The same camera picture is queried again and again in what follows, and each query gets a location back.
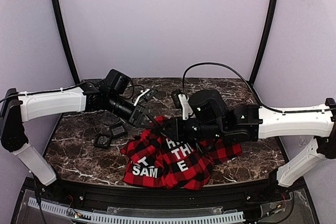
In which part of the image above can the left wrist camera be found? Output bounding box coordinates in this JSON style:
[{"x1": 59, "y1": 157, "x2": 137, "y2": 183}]
[{"x1": 133, "y1": 89, "x2": 158, "y2": 106}]

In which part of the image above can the round silver brooch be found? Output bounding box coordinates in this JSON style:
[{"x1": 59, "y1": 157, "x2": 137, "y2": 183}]
[{"x1": 97, "y1": 136, "x2": 109, "y2": 145}]

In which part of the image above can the red black plaid shirt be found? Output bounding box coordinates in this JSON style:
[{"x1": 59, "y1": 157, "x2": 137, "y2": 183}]
[{"x1": 121, "y1": 129, "x2": 243, "y2": 190}]

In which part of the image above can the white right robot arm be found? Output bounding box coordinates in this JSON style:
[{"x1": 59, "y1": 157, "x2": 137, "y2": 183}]
[{"x1": 161, "y1": 90, "x2": 335, "y2": 189}]

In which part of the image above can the black vertical frame post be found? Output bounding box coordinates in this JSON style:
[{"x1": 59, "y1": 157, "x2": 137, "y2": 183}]
[
  {"x1": 249, "y1": 0, "x2": 277, "y2": 86},
  {"x1": 51, "y1": 0, "x2": 80, "y2": 84}
]

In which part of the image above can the white slotted cable duct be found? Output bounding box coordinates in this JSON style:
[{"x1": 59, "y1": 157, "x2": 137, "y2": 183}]
[{"x1": 41, "y1": 201, "x2": 246, "y2": 224}]

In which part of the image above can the small black open box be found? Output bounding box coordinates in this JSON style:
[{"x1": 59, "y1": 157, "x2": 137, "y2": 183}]
[{"x1": 93, "y1": 134, "x2": 112, "y2": 149}]

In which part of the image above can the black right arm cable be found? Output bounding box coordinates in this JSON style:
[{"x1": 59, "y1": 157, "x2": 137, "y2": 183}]
[{"x1": 182, "y1": 62, "x2": 287, "y2": 116}]

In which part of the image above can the small black box lid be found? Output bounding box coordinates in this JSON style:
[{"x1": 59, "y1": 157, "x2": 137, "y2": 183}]
[{"x1": 109, "y1": 122, "x2": 128, "y2": 139}]

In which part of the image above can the black vertical frame post left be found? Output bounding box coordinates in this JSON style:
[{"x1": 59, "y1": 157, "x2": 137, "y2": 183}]
[{"x1": 51, "y1": 0, "x2": 80, "y2": 84}]

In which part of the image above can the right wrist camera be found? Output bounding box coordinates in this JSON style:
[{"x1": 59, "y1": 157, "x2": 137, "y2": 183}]
[{"x1": 171, "y1": 89, "x2": 195, "y2": 120}]

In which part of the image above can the black vertical frame post right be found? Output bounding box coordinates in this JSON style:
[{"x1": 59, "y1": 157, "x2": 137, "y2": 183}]
[{"x1": 249, "y1": 0, "x2": 277, "y2": 86}]

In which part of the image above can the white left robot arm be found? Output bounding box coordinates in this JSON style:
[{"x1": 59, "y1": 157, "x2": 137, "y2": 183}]
[{"x1": 1, "y1": 69, "x2": 158, "y2": 186}]

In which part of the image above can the black front frame rail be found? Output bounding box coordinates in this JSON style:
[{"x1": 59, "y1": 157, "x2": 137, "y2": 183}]
[{"x1": 64, "y1": 179, "x2": 267, "y2": 209}]

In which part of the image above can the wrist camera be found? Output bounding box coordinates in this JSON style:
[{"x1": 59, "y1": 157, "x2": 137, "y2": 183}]
[
  {"x1": 171, "y1": 89, "x2": 195, "y2": 120},
  {"x1": 133, "y1": 89, "x2": 158, "y2": 106}
]

